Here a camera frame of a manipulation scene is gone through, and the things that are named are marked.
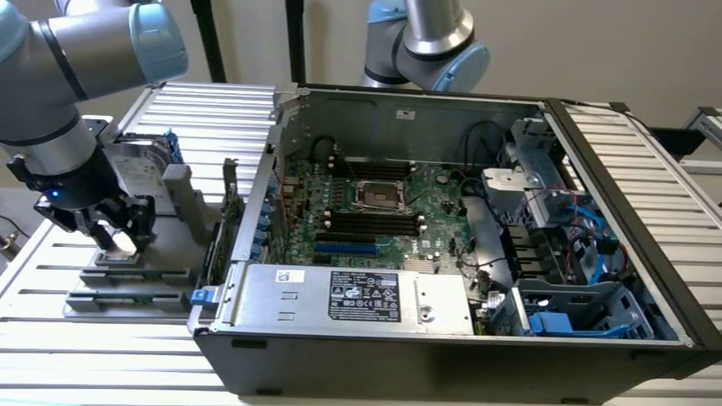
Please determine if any grey plastic disk carrier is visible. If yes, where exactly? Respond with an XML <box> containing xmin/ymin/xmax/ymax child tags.
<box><xmin>480</xmin><ymin>167</ymin><xmax>537</xmax><ymax>200</ymax></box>

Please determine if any aluminium frame rail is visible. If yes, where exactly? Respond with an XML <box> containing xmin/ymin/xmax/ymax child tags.
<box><xmin>677</xmin><ymin>106</ymin><xmax>722</xmax><ymax>175</ymax></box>

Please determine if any black fan shroud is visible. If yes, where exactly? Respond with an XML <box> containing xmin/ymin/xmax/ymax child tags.
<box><xmin>503</xmin><ymin>222</ymin><xmax>552</xmax><ymax>277</ymax></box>

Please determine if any grey parts rack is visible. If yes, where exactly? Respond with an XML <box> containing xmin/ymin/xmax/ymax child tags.
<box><xmin>61</xmin><ymin>163</ymin><xmax>229</xmax><ymax>319</ymax></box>

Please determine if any short looped black wire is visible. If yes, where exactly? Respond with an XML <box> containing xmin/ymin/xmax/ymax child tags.
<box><xmin>309</xmin><ymin>134</ymin><xmax>340</xmax><ymax>162</ymax></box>

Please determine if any long looped black wire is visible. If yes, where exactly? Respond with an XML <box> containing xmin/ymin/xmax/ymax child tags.
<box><xmin>460</xmin><ymin>120</ymin><xmax>509</xmax><ymax>171</ymax></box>

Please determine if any black stand pole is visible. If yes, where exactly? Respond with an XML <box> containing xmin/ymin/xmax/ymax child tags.
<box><xmin>193</xmin><ymin>0</ymin><xmax>228</xmax><ymax>84</ymax></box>
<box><xmin>282</xmin><ymin>0</ymin><xmax>308</xmax><ymax>85</ymax></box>

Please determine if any silver chipset heatsink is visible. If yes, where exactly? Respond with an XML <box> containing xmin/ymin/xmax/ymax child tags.
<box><xmin>401</xmin><ymin>258</ymin><xmax>441</xmax><ymax>274</ymax></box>

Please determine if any thin black floor cable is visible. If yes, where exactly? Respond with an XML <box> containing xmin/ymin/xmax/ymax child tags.
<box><xmin>0</xmin><ymin>214</ymin><xmax>25</xmax><ymax>255</ymax></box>

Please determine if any black box beside table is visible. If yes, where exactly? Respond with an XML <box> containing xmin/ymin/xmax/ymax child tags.
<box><xmin>645</xmin><ymin>125</ymin><xmax>704</xmax><ymax>156</ymax></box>

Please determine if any green motherboard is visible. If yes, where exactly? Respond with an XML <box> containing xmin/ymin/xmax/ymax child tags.
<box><xmin>268</xmin><ymin>156</ymin><xmax>481</xmax><ymax>278</ymax></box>

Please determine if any silver hard disk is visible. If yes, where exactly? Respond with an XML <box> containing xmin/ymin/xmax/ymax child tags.
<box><xmin>102</xmin><ymin>130</ymin><xmax>185</xmax><ymax>215</ymax></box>

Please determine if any metal CPU socket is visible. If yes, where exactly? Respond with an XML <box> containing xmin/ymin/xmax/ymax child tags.
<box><xmin>348</xmin><ymin>178</ymin><xmax>409</xmax><ymax>215</ymax></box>

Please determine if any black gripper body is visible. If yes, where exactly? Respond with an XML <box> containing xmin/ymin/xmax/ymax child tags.
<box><xmin>5</xmin><ymin>148</ymin><xmax>132</xmax><ymax>234</ymax></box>

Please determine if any black open PC case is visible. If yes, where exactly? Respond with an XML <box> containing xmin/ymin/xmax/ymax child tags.
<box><xmin>188</xmin><ymin>82</ymin><xmax>722</xmax><ymax>398</ymax></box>

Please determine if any long black expansion slot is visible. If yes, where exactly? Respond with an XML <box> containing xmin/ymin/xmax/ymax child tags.
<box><xmin>312</xmin><ymin>232</ymin><xmax>377</xmax><ymax>245</ymax></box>

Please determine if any square silver CPU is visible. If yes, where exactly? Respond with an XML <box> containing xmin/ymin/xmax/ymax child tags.
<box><xmin>98</xmin><ymin>251</ymin><xmax>140</xmax><ymax>266</ymax></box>

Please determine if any blue data wire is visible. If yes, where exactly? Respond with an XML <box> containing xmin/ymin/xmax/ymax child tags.
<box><xmin>561</xmin><ymin>201</ymin><xmax>623</xmax><ymax>291</ymax></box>

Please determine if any metal disk bay cage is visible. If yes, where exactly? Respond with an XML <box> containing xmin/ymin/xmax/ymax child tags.
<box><xmin>503</xmin><ymin>117</ymin><xmax>593</xmax><ymax>230</ymax></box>

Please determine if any blue expansion slot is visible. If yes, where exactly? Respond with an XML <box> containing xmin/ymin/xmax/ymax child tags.
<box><xmin>312</xmin><ymin>243</ymin><xmax>378</xmax><ymax>258</ymax></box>

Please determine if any thin red wire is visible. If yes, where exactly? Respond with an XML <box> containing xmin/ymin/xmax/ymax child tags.
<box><xmin>528</xmin><ymin>189</ymin><xmax>629</xmax><ymax>278</ymax></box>

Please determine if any blue plastic disk bay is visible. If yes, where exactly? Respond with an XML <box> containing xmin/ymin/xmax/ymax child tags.
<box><xmin>508</xmin><ymin>277</ymin><xmax>660</xmax><ymax>340</ymax></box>

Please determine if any green graphics card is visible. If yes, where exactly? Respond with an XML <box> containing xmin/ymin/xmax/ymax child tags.
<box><xmin>200</xmin><ymin>157</ymin><xmax>246</xmax><ymax>285</ymax></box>

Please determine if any silver power supply unit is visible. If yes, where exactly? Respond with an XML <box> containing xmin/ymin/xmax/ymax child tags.
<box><xmin>214</xmin><ymin>263</ymin><xmax>476</xmax><ymax>337</ymax></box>

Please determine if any blue case latch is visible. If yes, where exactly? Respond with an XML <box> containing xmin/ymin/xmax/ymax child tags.
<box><xmin>190</xmin><ymin>286</ymin><xmax>220</xmax><ymax>306</ymax></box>

